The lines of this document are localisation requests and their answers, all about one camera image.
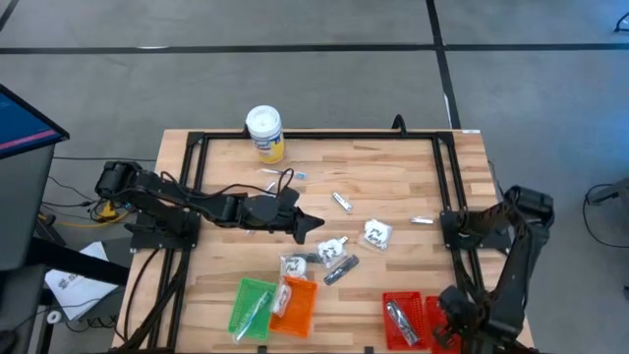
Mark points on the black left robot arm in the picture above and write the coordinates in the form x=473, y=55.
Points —
x=162, y=189

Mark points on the red plastic slotted basket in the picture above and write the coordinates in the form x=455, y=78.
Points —
x=415, y=302
x=430, y=314

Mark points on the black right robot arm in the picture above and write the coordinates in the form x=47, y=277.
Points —
x=521, y=246

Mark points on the black aluminium table frame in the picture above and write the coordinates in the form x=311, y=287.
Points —
x=344, y=135

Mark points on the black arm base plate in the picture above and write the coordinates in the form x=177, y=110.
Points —
x=449, y=241
x=147, y=241

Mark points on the pink toothbrush clear bag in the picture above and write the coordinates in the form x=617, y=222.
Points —
x=271, y=186

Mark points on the long silver tool clear bag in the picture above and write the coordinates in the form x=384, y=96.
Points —
x=402, y=322

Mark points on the blue white toothbrush clear bag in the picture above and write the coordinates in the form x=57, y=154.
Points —
x=253, y=314
x=275, y=172

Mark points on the grey cabinet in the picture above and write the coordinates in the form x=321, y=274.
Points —
x=24, y=206

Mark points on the black table edge hook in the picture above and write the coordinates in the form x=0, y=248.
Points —
x=399, y=117

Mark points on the silver nail clipper clear bag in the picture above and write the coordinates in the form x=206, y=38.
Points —
x=342, y=202
x=421, y=220

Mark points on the white yellow wipes canister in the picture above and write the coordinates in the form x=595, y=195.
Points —
x=265, y=128

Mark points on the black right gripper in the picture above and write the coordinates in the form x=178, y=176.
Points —
x=459, y=314

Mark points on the monitor with blue screen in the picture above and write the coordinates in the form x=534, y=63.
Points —
x=19, y=123

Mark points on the grey floor object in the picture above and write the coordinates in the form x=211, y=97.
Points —
x=614, y=192

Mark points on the white paper sheet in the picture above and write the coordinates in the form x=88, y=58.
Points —
x=74, y=300

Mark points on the orange plastic slotted basket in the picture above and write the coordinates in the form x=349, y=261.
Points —
x=302, y=310

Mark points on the cotton pads bag black script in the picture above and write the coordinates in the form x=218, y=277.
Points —
x=293, y=267
x=377, y=234
x=330, y=252

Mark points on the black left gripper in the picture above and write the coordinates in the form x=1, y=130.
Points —
x=270, y=211

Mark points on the white tape roll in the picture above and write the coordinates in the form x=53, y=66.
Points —
x=48, y=317

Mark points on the black floor object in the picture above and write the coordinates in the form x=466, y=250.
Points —
x=623, y=22

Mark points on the black desk bar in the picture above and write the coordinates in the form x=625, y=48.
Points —
x=74, y=260

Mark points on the green plastic slotted basket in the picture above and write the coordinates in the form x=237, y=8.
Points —
x=241, y=314

